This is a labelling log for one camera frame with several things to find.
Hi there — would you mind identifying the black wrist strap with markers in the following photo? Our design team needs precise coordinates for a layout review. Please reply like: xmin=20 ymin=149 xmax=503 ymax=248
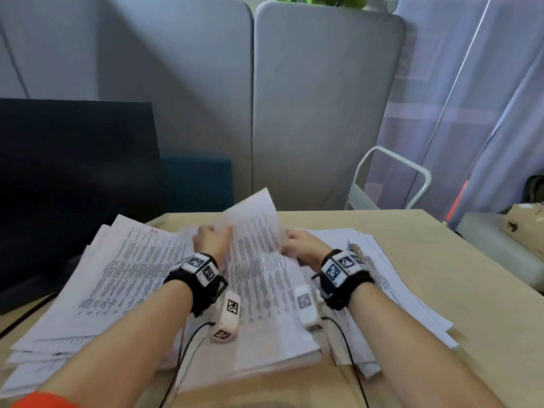
xmin=163 ymin=252 xmax=229 ymax=318
xmin=312 ymin=249 xmax=377 ymax=311

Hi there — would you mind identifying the black camera cable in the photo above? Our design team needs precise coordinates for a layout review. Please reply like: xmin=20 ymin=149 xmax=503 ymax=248
xmin=159 ymin=320 xmax=216 ymax=408
xmin=321 ymin=316 xmax=371 ymax=408

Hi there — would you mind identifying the light sheer curtain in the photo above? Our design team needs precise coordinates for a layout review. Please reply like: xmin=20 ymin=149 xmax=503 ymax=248
xmin=365 ymin=0 xmax=544 ymax=234

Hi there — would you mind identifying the black monitor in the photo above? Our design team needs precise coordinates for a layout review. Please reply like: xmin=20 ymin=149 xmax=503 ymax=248
xmin=0 ymin=98 xmax=167 ymax=316

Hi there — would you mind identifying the person's left hand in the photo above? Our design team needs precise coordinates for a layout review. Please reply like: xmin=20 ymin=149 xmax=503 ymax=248
xmin=192 ymin=225 xmax=234 ymax=265

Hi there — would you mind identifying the person's right hand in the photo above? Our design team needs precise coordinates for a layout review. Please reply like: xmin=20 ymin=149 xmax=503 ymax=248
xmin=279 ymin=229 xmax=333 ymax=272

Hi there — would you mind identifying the grey fabric partition panel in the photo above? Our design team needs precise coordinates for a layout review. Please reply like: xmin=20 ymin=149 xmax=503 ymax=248
xmin=0 ymin=0 xmax=255 ymax=214
xmin=252 ymin=1 xmax=405 ymax=211

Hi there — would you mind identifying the pile of printed papers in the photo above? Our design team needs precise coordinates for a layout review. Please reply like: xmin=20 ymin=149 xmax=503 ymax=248
xmin=297 ymin=228 xmax=461 ymax=379
xmin=175 ymin=331 xmax=324 ymax=394
xmin=0 ymin=214 xmax=202 ymax=401

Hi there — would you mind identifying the person's left forearm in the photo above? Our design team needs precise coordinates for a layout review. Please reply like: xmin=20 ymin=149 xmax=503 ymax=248
xmin=40 ymin=279 xmax=197 ymax=408

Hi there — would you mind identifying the white metal frame cart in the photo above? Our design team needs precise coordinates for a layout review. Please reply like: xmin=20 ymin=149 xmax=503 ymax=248
xmin=345 ymin=146 xmax=432 ymax=211

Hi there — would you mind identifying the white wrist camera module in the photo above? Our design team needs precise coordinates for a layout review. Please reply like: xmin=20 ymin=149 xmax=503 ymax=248
xmin=294 ymin=285 xmax=324 ymax=333
xmin=211 ymin=290 xmax=242 ymax=344

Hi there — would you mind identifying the orange strap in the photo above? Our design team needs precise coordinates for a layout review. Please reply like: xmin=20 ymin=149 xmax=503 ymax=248
xmin=446 ymin=180 xmax=470 ymax=224

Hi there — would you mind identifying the teal upholstered panel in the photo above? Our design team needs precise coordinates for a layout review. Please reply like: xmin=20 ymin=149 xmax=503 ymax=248
xmin=163 ymin=155 xmax=234 ymax=214

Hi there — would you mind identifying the printed paper sheet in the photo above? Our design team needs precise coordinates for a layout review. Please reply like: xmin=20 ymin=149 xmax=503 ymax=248
xmin=214 ymin=188 xmax=322 ymax=364

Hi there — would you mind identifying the orange sleeve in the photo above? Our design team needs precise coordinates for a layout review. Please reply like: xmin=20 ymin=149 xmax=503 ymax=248
xmin=10 ymin=391 xmax=82 ymax=408

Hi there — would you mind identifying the black monitor cable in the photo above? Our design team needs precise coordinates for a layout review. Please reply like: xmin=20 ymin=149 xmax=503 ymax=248
xmin=0 ymin=292 xmax=59 ymax=339

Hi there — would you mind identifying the dark bag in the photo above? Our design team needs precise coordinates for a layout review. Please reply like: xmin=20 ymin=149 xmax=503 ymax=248
xmin=525 ymin=175 xmax=544 ymax=205

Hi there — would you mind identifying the brown cardboard package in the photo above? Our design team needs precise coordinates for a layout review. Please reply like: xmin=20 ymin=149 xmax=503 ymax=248
xmin=499 ymin=203 xmax=544 ymax=261

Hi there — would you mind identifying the person's right forearm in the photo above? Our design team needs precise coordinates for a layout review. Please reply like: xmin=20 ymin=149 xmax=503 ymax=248
xmin=346 ymin=282 xmax=507 ymax=408

